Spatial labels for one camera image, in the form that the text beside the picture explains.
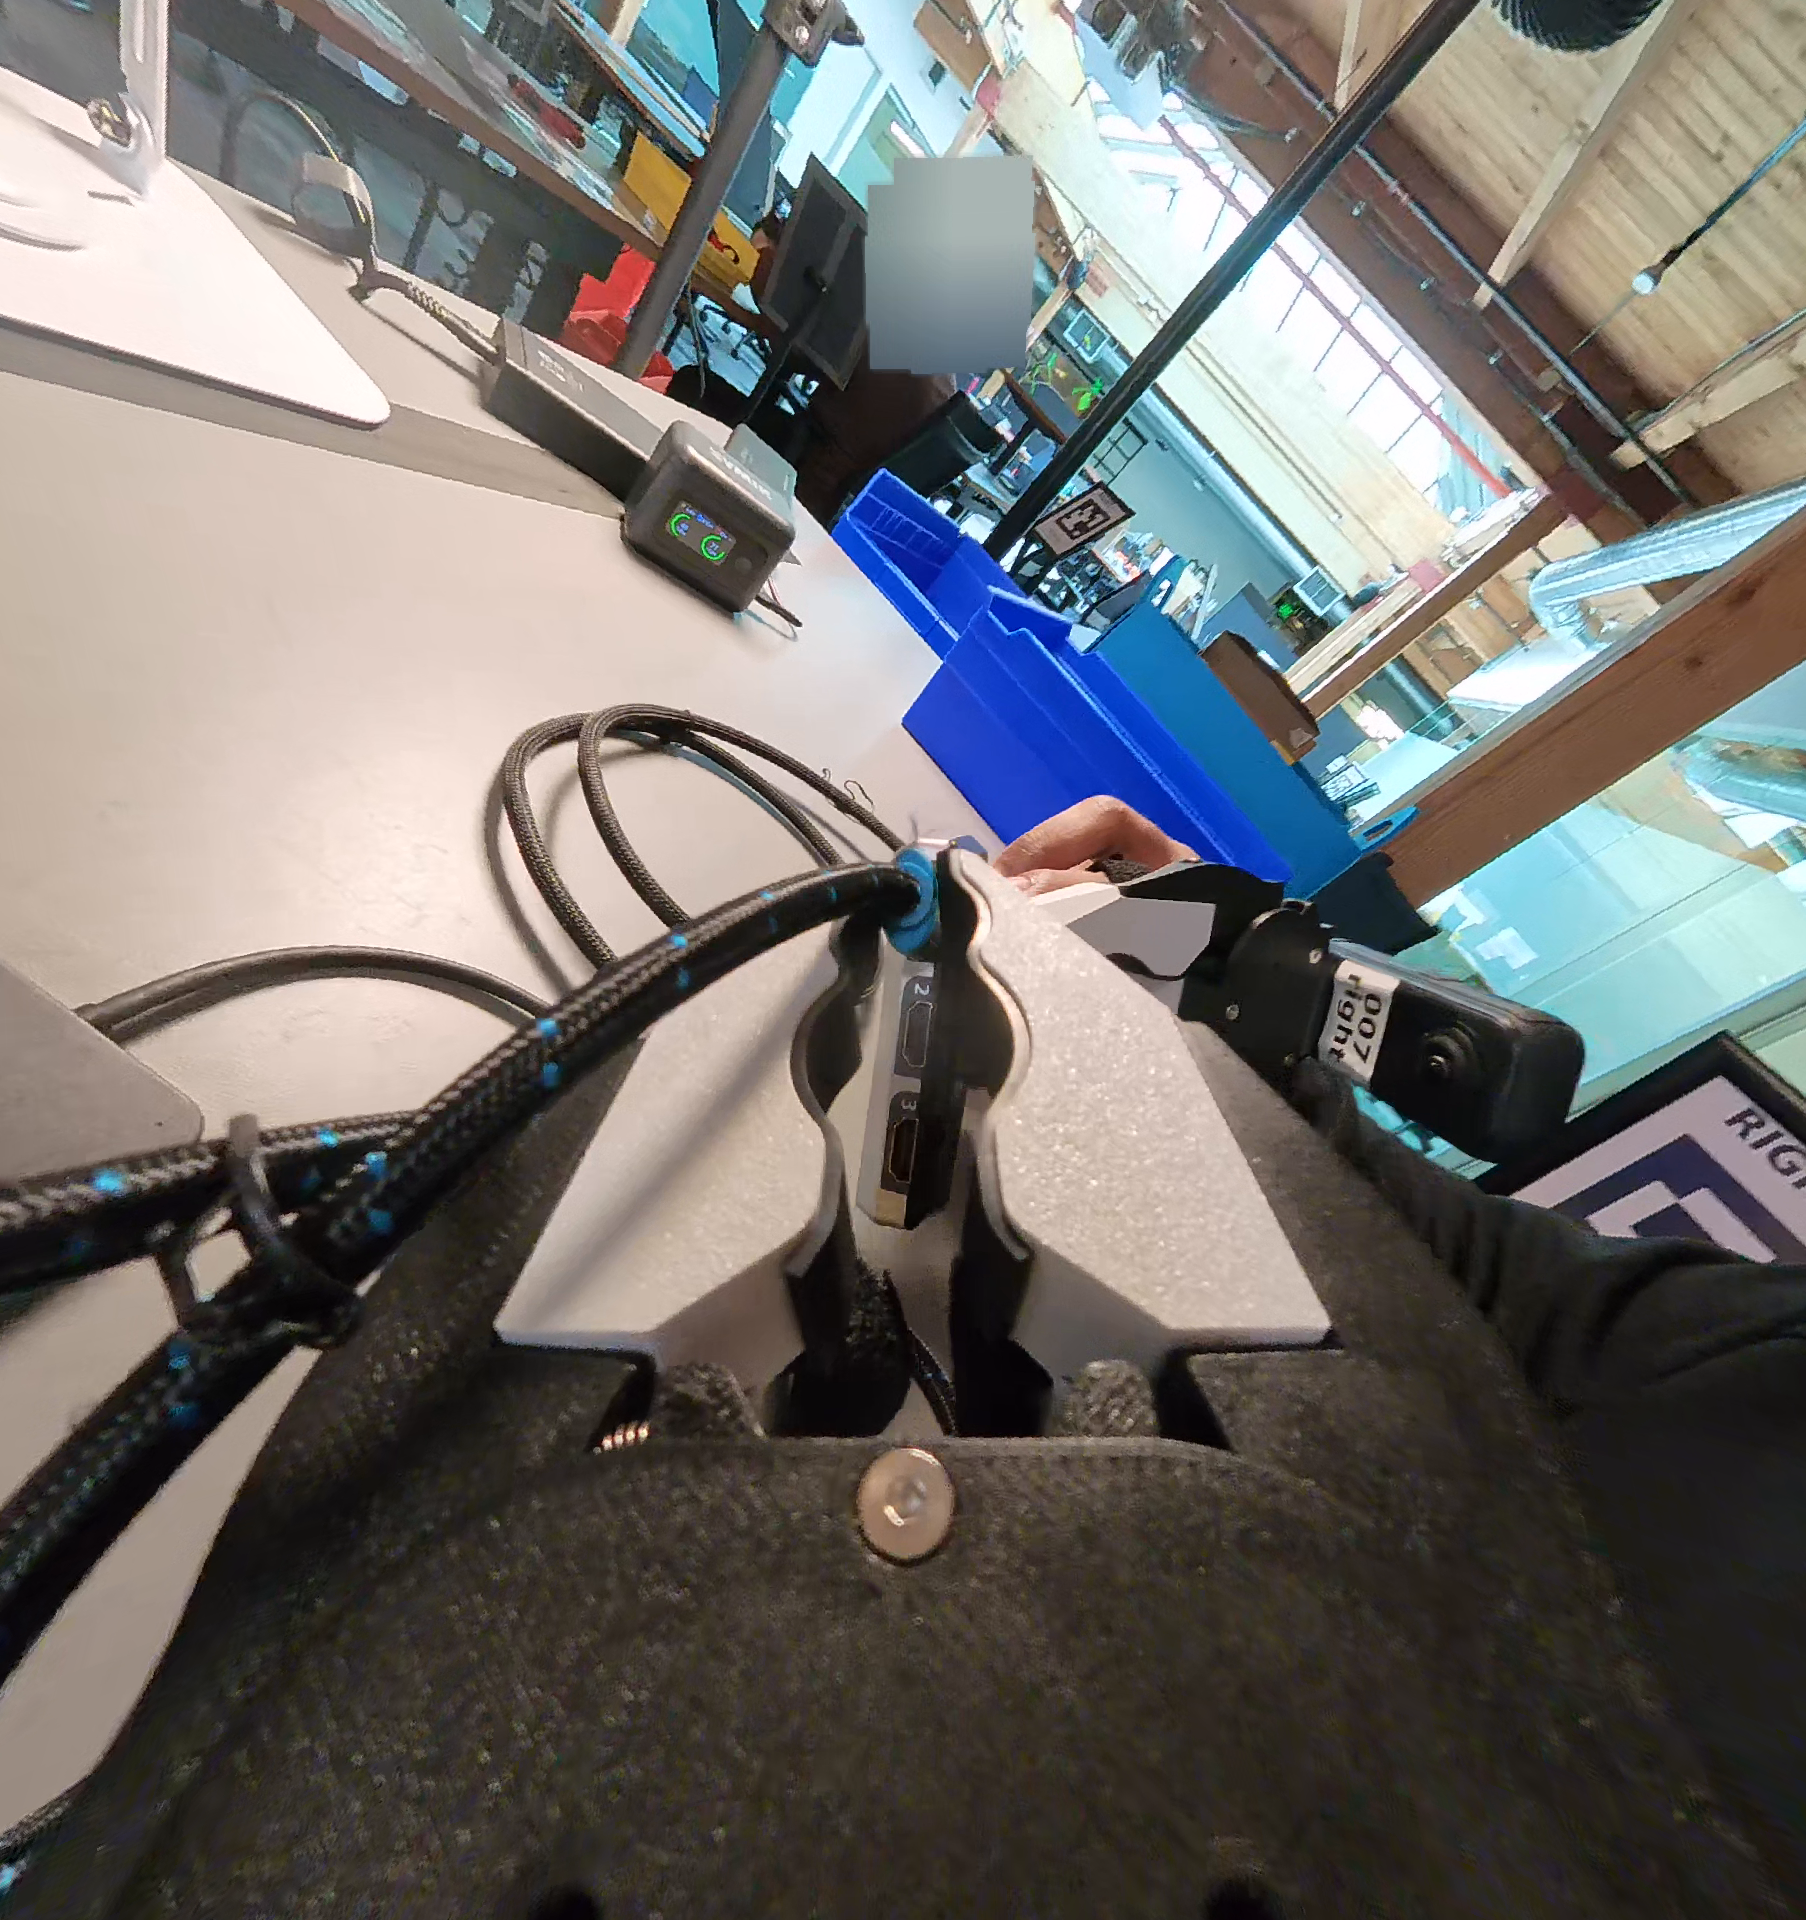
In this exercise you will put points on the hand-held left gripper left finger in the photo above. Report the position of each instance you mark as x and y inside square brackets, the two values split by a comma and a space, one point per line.
[678, 1183]

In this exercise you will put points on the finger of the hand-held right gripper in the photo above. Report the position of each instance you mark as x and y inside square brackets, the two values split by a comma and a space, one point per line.
[1141, 936]

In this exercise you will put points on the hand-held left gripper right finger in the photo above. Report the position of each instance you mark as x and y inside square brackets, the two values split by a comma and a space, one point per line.
[1156, 1183]

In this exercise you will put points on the black usb hub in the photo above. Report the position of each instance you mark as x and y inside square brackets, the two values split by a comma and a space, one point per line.
[49, 1065]

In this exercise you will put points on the person's right hand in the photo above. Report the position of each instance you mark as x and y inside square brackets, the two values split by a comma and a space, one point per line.
[1090, 833]

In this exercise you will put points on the large blue plastic bin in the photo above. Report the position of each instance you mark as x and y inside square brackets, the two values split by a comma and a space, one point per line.
[1081, 720]

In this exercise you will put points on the cardboard box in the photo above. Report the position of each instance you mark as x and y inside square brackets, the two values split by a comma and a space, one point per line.
[1256, 688]

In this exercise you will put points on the black framed white sign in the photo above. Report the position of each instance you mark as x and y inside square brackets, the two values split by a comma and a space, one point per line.
[1743, 1183]

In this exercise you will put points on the black white marker tag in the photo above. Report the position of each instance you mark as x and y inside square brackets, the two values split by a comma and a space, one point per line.
[1078, 518]

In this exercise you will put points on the grey power bank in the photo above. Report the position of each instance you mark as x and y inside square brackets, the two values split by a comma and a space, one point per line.
[722, 496]

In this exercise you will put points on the black music stand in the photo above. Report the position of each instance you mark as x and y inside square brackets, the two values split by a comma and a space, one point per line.
[813, 269]

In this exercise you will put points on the black power adapter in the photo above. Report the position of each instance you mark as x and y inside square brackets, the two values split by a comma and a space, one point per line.
[557, 381]

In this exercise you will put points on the red plastic bin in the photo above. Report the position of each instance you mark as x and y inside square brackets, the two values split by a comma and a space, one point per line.
[611, 307]

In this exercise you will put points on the yellow box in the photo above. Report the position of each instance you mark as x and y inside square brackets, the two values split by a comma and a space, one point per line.
[678, 193]

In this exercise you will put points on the grey light stand pole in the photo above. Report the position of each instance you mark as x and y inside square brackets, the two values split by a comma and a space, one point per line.
[722, 150]

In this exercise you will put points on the white stand clear legs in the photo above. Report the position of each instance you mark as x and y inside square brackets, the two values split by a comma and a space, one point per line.
[166, 299]

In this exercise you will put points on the wooden post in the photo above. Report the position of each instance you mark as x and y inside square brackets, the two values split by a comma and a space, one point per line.
[1593, 705]

